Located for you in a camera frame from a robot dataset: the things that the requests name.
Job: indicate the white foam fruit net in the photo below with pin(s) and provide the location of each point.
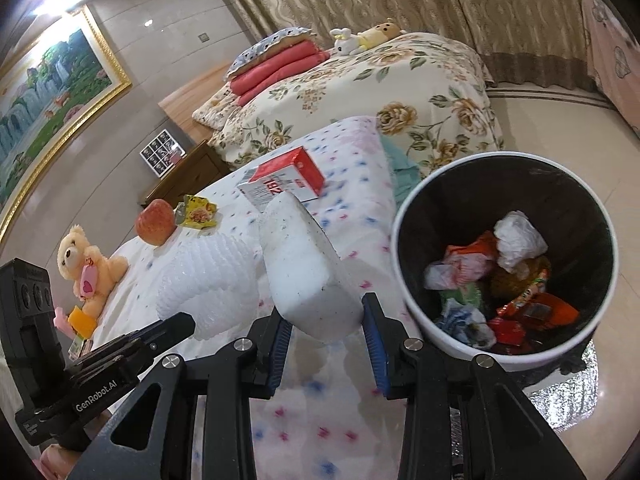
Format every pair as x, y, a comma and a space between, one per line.
210, 280

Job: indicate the beige teddy bear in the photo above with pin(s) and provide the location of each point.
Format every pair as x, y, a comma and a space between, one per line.
82, 265

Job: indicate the green wrapper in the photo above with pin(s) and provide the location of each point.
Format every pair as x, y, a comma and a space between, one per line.
467, 294

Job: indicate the silver foil mat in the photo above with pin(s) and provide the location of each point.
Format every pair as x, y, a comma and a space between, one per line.
565, 400

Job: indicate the orange and white plastic bag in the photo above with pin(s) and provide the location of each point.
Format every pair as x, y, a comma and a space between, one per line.
465, 260

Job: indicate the dotted pillow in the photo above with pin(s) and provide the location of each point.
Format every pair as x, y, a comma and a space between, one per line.
260, 45

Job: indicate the wooden headboard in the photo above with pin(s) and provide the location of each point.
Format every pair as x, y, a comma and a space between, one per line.
185, 105

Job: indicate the person's left hand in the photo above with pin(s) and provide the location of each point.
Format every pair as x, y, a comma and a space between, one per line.
55, 465

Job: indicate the folded pink blanket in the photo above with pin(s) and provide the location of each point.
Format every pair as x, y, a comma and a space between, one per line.
280, 65

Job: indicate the white rabbit plush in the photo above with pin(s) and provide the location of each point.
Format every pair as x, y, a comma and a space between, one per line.
347, 42

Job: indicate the yellow bear plush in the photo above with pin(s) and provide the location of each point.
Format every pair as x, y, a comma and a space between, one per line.
382, 34

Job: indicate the teal cloth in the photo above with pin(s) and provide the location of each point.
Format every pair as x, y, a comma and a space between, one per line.
405, 175

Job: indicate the yellow green snack packet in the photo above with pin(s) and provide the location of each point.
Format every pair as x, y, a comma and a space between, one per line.
197, 212

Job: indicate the wall switch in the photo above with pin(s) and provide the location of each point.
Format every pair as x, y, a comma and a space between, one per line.
203, 37

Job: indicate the floral bedspread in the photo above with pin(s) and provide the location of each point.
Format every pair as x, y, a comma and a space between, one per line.
400, 75

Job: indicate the red apple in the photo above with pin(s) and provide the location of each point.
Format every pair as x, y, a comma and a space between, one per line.
156, 222

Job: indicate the blue white paper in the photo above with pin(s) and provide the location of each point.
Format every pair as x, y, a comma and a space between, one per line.
465, 322

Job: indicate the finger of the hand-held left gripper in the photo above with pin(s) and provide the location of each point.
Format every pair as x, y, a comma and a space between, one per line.
167, 332
110, 347

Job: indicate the white foam block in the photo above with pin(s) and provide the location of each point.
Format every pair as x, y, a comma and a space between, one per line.
305, 270

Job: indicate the orange snack packet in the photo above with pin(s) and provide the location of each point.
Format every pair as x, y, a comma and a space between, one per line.
555, 312

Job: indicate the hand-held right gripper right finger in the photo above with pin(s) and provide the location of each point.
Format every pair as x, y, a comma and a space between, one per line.
374, 345

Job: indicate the orange block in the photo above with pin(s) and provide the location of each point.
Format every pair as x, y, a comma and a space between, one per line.
81, 322

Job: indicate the pink printed cloth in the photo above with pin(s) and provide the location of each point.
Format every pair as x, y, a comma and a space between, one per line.
615, 60

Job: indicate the small flat boxes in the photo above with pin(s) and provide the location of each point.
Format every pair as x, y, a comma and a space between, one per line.
80, 347

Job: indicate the red and white carton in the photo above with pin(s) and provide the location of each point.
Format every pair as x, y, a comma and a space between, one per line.
290, 170

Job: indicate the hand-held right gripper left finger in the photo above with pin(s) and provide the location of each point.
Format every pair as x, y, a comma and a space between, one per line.
282, 350

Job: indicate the photo grid frame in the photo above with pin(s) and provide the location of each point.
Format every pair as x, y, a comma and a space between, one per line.
162, 152

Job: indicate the small pink item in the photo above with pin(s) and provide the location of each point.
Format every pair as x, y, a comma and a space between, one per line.
60, 319

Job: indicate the white dotted tablecloth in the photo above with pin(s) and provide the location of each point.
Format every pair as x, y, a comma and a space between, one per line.
350, 215

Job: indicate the gold-framed landscape painting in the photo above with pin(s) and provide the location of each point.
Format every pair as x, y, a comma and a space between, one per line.
40, 100

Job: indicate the black white-rimmed trash bin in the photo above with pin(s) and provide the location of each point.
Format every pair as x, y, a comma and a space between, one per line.
500, 185

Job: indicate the wooden nightstand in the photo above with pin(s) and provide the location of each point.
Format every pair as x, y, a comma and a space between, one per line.
195, 165

